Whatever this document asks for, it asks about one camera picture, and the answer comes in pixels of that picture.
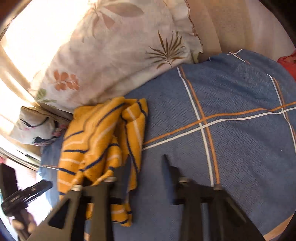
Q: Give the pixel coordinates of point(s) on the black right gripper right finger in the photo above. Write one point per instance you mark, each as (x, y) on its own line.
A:
(206, 209)

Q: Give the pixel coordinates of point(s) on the yellow striped knit sweater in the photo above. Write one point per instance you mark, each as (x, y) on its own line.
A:
(100, 139)

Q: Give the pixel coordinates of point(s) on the person's left hand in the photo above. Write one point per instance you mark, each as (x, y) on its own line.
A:
(28, 225)

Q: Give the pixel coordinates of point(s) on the woman silhouette butterfly pillow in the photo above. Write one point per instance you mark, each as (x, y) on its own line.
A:
(38, 127)

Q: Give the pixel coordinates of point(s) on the blue plaid bed sheet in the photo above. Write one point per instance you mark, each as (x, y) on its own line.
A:
(227, 121)

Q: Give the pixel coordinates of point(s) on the red object beside bed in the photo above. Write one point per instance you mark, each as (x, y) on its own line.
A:
(289, 63)

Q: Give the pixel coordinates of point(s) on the white leaf print pillow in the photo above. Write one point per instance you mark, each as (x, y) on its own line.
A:
(116, 47)

